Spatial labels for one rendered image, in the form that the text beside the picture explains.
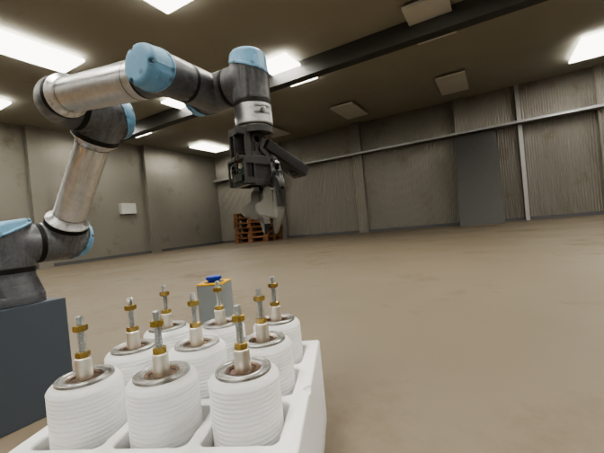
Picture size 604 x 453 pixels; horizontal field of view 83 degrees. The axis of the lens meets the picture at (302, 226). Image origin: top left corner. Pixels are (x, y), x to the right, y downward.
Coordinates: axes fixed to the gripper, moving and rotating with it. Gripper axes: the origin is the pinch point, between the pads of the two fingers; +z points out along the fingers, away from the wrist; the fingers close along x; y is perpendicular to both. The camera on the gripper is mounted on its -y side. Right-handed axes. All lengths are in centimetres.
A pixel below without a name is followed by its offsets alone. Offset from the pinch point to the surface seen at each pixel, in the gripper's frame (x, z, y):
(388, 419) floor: 9.5, 44.1, -18.8
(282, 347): 12.5, 19.5, 8.5
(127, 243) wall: -1048, 7, -166
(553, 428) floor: 34, 44, -38
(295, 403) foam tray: 17.5, 26.1, 10.4
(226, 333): -3.9, 20.0, 10.6
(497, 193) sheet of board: -307, -27, -848
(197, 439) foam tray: 15.2, 26.1, 24.4
